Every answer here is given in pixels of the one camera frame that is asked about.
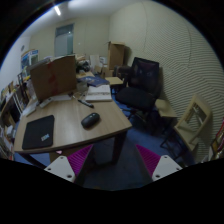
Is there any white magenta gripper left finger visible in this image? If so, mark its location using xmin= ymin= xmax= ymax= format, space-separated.
xmin=45 ymin=145 xmax=93 ymax=182

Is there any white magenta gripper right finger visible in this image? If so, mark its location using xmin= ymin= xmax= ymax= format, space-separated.
xmin=136 ymin=145 xmax=182 ymax=182

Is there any black mouse pad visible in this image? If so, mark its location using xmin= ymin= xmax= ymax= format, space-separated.
xmin=22 ymin=115 xmax=55 ymax=150

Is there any black computer mouse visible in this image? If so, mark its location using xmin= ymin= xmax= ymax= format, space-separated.
xmin=81 ymin=113 xmax=100 ymax=128

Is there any wooden desk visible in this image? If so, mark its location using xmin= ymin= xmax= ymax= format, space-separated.
xmin=14 ymin=89 xmax=132 ymax=169

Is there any beige wooden chair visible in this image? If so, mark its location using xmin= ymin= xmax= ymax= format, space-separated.
xmin=174 ymin=94 xmax=212 ymax=151

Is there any small wooden side table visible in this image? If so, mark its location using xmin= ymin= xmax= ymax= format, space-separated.
xmin=155 ymin=99 xmax=177 ymax=118

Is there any black pen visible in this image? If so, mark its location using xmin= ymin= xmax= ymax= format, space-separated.
xmin=78 ymin=99 xmax=94 ymax=108

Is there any white remote control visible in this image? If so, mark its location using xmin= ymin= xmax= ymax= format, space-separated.
xmin=39 ymin=98 xmax=53 ymax=108

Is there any white book stack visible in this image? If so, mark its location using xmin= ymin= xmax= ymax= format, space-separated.
xmin=85 ymin=85 xmax=112 ymax=102

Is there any black office chair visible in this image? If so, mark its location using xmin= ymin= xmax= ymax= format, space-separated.
xmin=115 ymin=57 xmax=162 ymax=118

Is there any blue magazine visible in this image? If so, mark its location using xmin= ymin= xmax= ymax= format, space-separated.
xmin=79 ymin=76 xmax=109 ymax=87

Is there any large cardboard box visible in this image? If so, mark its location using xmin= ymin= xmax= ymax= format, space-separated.
xmin=30 ymin=56 xmax=77 ymax=101

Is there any tall cardboard box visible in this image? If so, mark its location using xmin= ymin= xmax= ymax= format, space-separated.
xmin=108 ymin=41 xmax=125 ymax=70

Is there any grey door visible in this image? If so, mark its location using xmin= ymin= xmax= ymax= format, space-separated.
xmin=54 ymin=24 xmax=74 ymax=57

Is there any ceiling light tube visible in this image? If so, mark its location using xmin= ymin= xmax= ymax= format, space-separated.
xmin=54 ymin=6 xmax=61 ymax=16

